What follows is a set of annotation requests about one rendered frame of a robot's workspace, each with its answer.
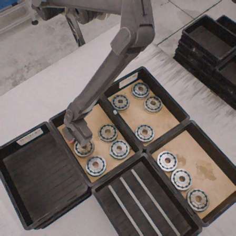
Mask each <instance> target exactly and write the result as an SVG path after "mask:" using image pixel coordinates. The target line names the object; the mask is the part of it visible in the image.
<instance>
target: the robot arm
mask: <svg viewBox="0 0 236 236"><path fill-rule="evenodd" d="M31 2H32V4H33V5H34V6H36V7H42V8H46V7H55V8H64V7H71V8H78V9H84V10H88V11H94V12H104V13H110V14H115V15H120V16H121V22H120V29H119V31H118V33H117V34H116V35H115V37H114V38H113V39H112V40H111V43H110V46H111V48H112V49H111V51H110V53H109V54H108V55H107V57H106V58H105V60H104V61H103V63H102V64H101V65H100V67H99V68H98V69H97V71H96V72H95V74H94V75H93V76H92V77H91V79H90V81H89V82H88V83H87V85H86V86H85V88H84V89H83V90H82V92H81V93H80V94H79V95H78V96H77V97H76V98H75V99H74V101H73V102H70V104H69V106H68V107H67V109H66V114H65V116H64V117H65V118H64V124H65V126H66V127H64V128H63V129H62V131H63V134H64V136H65V137H66V139H67V140H68V142H69V143H71V142H74V140H73V139H76V141H77V142H78V143H79V145H80V146H84V145H85V144H87V143H88V142H90V140H91V139H92V135H93V133H92V132H91V130H90V129H89V127H88V126H87V122H86V121H85V120H84V118H85V117H86V116H87V115H89V114H90V113H91V111H92V108H93V107H94V105H95V103H96V102H97V101H98V99H99V98H100V97H101V96H102V95H103V94H104V92H105V91H106V90H107V89H108V88H109V87H110V86H111V84H112V83H113V82H114V81H115V80H116V79H117V77H118V76H119V75H120V74H121V73H122V72H123V70H124V69H125V68H126V67H127V66H128V65H129V63H130V62H131V61H132V60H134V59H135V58H136V57H137V56H138V55H139V54H140V53H141V52H144V50H145V49H146V47H148V46H149V45H150V44H151V43H152V42H153V40H154V38H155V30H154V28H155V26H154V19H153V10H152V4H151V0H31Z"/></svg>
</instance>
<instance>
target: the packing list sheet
mask: <svg viewBox="0 0 236 236"><path fill-rule="evenodd" d="M21 234H22V231H21V230H20V228H19V227H18V225H17V224H16V222H15V221H14V219H13V218H12V216H11V215H10V213H9V211H8V210H7V208H6V207H5V205H4V204H3V203H2V201H1V199H0V236H19V235H21Z"/></svg>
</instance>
